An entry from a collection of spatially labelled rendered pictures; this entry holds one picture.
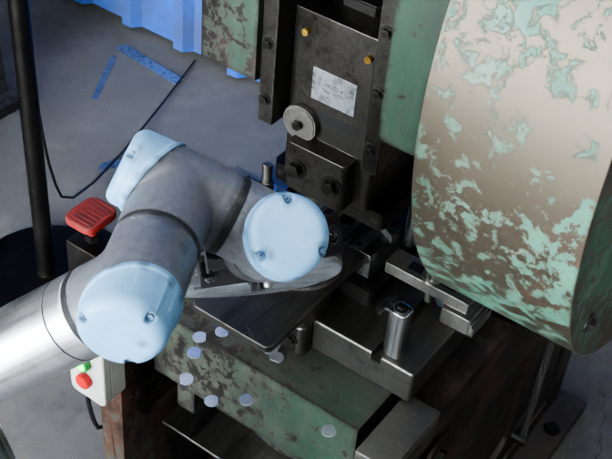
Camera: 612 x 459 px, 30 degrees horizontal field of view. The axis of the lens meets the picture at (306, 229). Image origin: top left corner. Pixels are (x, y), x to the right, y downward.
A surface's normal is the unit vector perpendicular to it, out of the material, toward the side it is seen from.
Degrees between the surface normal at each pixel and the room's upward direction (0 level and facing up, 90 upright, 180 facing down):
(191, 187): 34
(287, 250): 45
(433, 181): 98
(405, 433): 0
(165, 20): 90
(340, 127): 90
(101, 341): 90
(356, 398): 0
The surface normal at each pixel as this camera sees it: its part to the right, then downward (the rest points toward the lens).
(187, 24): 0.30, 0.65
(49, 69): 0.07, -0.75
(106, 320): -0.16, 0.64
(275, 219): 0.24, -0.07
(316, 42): -0.58, 0.50
